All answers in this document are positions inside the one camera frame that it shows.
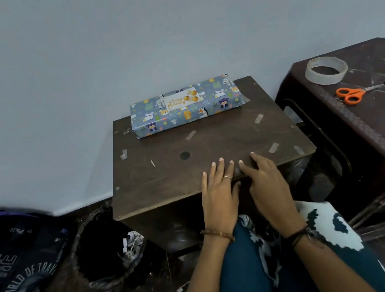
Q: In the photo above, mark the person's left hand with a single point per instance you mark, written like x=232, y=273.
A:
x=219, y=201

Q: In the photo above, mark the person's right hand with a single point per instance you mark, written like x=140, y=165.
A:
x=271, y=193

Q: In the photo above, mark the happy birthday card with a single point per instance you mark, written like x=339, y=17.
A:
x=174, y=100

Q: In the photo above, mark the clear tape roll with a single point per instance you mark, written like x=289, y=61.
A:
x=313, y=79

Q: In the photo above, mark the person's right forearm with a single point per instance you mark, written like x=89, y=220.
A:
x=328, y=268

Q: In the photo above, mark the person's left forearm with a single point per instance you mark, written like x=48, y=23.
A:
x=200, y=285

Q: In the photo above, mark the small dark wooden table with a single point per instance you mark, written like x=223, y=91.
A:
x=170, y=187

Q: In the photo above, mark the small clear tape piece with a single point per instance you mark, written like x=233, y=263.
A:
x=152, y=163

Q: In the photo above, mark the teal white patterned trousers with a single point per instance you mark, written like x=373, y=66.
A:
x=242, y=278

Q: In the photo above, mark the crumpled paper scraps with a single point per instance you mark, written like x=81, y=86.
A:
x=134, y=240

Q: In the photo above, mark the brown plastic stool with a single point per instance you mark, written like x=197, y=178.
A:
x=374, y=122

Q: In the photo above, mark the black lined trash bin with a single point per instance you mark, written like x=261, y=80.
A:
x=96, y=254

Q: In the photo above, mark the black purple backpack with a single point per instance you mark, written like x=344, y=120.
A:
x=14, y=259

